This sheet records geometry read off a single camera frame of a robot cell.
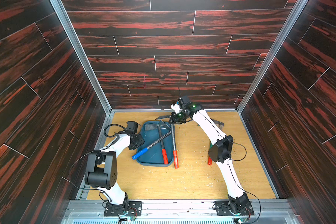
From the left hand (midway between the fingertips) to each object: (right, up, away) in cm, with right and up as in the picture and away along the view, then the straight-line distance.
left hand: (143, 142), depth 95 cm
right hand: (+20, +15, -1) cm, 25 cm away
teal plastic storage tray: (+7, -11, +3) cm, 14 cm away
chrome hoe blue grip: (-1, -6, -10) cm, 12 cm away
